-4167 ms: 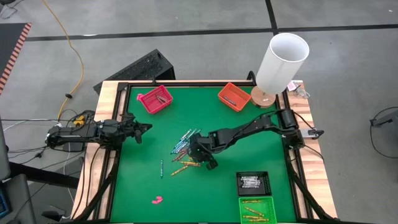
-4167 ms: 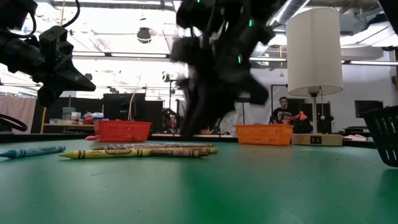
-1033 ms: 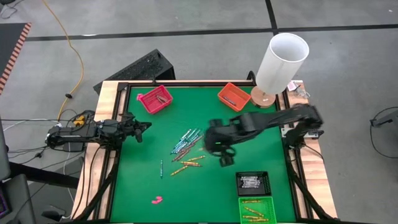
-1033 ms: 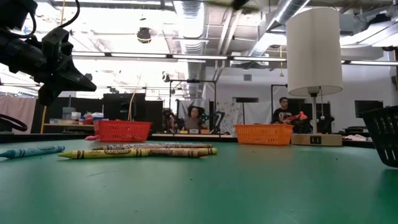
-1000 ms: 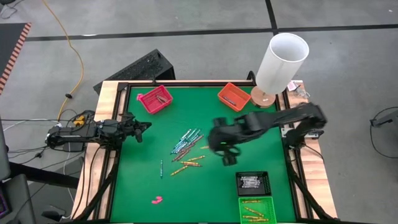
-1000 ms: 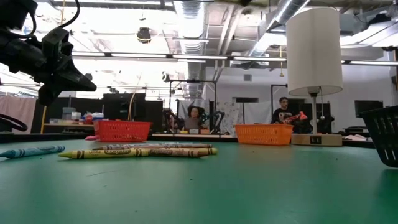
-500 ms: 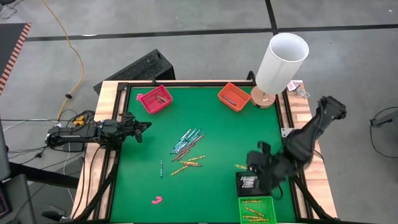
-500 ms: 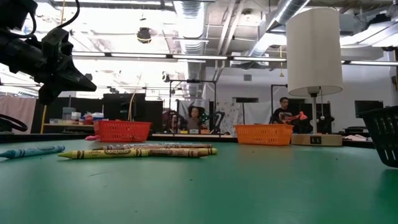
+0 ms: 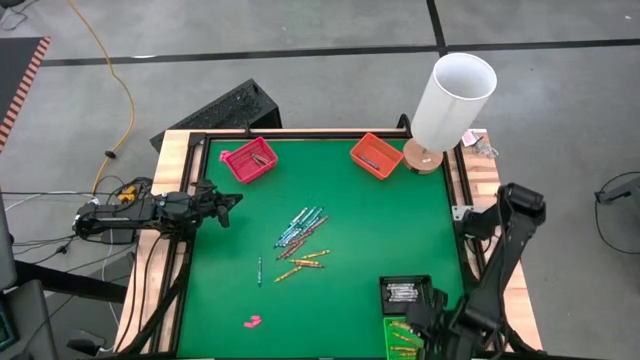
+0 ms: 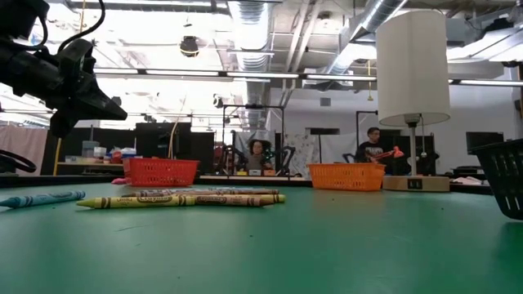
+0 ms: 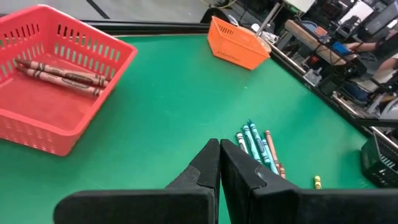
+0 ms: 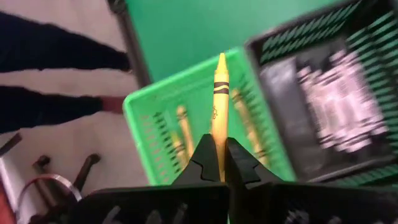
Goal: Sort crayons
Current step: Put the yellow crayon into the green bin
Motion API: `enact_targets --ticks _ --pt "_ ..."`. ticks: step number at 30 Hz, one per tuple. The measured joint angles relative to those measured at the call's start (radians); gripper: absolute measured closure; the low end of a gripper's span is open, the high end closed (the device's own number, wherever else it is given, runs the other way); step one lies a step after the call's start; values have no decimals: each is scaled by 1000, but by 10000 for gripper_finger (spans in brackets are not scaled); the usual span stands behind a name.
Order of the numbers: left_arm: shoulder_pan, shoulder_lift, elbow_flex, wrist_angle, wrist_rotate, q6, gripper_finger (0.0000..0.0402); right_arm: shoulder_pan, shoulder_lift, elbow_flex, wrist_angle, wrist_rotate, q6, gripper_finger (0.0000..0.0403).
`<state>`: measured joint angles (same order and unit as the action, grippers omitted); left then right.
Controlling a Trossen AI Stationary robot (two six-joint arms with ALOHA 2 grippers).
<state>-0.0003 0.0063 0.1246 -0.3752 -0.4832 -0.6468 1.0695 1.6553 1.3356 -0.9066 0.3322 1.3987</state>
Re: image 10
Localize red object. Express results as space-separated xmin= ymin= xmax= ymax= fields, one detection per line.
xmin=369 ymin=145 xmax=406 ymax=163

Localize wooden shelf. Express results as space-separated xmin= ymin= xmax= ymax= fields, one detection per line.
xmin=56 ymin=161 xmax=124 ymax=169

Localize red plastic basket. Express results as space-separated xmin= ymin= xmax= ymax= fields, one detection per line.
xmin=122 ymin=157 xmax=200 ymax=188

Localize black plastic basket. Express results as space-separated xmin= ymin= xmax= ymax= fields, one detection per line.
xmin=469 ymin=138 xmax=523 ymax=221

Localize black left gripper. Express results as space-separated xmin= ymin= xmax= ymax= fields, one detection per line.
xmin=38 ymin=79 xmax=128 ymax=139

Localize black ceiling dome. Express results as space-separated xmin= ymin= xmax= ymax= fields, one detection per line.
xmin=179 ymin=35 xmax=201 ymax=59

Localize long ceiling light bar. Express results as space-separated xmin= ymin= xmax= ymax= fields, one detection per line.
xmin=92 ymin=65 xmax=523 ymax=87

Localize grey box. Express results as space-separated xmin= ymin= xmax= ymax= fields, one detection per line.
xmin=81 ymin=140 xmax=101 ymax=158

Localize white hanging sheet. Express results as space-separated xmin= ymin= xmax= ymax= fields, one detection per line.
xmin=235 ymin=129 xmax=360 ymax=177

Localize pink curtain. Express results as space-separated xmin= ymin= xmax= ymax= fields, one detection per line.
xmin=0 ymin=124 xmax=49 ymax=176

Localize teal blue crayon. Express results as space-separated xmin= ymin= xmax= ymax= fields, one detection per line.
xmin=0 ymin=189 xmax=87 ymax=210

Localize white papers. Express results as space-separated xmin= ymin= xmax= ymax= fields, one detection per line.
xmin=451 ymin=176 xmax=486 ymax=187

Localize orange plastic basket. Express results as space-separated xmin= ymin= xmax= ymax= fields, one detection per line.
xmin=306 ymin=163 xmax=387 ymax=192

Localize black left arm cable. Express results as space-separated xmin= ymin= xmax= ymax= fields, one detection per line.
xmin=36 ymin=0 xmax=107 ymax=56

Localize black monitor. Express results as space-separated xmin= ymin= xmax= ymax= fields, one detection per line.
xmin=466 ymin=131 xmax=505 ymax=156

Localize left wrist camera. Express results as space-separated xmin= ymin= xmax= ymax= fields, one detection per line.
xmin=58 ymin=38 xmax=101 ymax=85

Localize person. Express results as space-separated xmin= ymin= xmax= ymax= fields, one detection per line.
xmin=354 ymin=126 xmax=387 ymax=163
xmin=244 ymin=139 xmax=274 ymax=172

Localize black frame stand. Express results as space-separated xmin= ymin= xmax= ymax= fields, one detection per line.
xmin=355 ymin=109 xmax=379 ymax=164
xmin=221 ymin=104 xmax=286 ymax=177

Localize black partition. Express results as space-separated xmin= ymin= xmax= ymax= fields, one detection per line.
xmin=40 ymin=121 xmax=217 ymax=177

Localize silver ventilation duct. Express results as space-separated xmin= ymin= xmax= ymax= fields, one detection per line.
xmin=324 ymin=0 xmax=409 ymax=77
xmin=226 ymin=0 xmax=274 ymax=130

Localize white shade table lamp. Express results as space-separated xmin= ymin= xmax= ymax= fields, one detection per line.
xmin=374 ymin=10 xmax=452 ymax=193

